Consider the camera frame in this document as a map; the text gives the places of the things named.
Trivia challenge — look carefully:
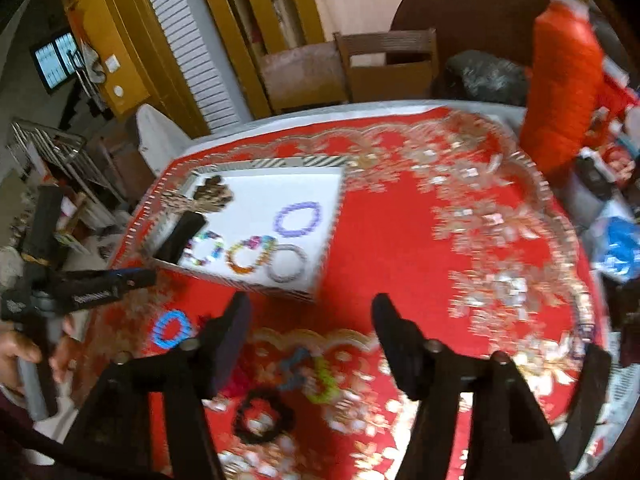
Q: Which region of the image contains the black plastic bag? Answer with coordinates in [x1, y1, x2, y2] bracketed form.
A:
[442, 50, 529, 106]

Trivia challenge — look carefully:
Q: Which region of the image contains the black beaded bracelet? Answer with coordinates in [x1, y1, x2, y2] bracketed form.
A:
[233, 391, 296, 444]

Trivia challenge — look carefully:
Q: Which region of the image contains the orange plastic stool stack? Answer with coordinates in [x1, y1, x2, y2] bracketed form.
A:
[520, 0, 604, 188]

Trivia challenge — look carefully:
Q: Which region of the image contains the orange multicolour beaded bracelet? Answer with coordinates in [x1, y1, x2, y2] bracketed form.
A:
[226, 235, 278, 276]

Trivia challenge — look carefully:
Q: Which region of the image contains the brown beaded bracelet pile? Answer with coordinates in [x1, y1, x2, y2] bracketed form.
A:
[192, 174, 234, 214]

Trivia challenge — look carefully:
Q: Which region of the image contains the white striped-edge tray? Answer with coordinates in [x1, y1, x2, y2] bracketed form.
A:
[142, 155, 349, 300]

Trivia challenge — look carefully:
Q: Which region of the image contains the dark round wooden table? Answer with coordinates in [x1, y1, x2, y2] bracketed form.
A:
[390, 0, 550, 66]

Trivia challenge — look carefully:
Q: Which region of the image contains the wooden chair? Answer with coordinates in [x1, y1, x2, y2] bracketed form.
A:
[259, 28, 439, 114]

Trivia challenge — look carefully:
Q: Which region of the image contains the person left hand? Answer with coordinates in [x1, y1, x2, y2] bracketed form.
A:
[1, 315, 81, 396]

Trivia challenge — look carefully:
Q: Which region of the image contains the red gold floral tablecloth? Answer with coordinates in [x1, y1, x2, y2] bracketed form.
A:
[72, 107, 604, 479]

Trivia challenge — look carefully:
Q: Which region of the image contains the bright blue beaded bracelet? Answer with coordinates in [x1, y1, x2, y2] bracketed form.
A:
[150, 309, 194, 350]

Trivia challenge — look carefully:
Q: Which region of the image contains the purple beaded bracelet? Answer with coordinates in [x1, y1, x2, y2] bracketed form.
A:
[272, 200, 322, 239]

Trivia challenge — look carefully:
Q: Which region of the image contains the grey beaded bracelet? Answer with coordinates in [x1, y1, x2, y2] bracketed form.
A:
[266, 242, 309, 284]

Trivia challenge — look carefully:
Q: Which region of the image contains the green yellow beaded bracelet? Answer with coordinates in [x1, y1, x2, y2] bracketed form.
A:
[304, 355, 342, 404]

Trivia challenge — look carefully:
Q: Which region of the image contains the black bracelet display stand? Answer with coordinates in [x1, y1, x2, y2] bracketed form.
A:
[153, 211, 206, 264]

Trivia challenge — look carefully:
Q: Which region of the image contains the white louvred door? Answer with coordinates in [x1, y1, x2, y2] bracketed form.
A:
[150, 0, 253, 136]

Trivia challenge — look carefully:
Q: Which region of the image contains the blue multicolour beaded bracelet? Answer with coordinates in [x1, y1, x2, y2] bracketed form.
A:
[182, 231, 227, 267]

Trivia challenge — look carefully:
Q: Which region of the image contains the blue plastic bag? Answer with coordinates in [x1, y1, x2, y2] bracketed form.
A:
[592, 217, 640, 283]

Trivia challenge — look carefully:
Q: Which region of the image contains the white cushioned chair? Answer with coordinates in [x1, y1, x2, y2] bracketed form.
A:
[136, 104, 192, 177]

